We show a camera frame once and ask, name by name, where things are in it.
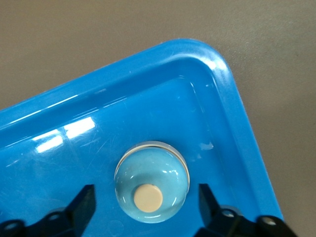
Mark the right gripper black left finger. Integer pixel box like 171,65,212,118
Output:
0,184,96,237

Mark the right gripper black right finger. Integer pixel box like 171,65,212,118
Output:
195,184,297,237

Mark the light blue desk bell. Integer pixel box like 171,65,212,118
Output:
114,140,191,224

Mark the blue plastic tray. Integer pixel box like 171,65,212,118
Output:
0,38,284,237

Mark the brown table mat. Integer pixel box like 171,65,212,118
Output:
0,0,316,237

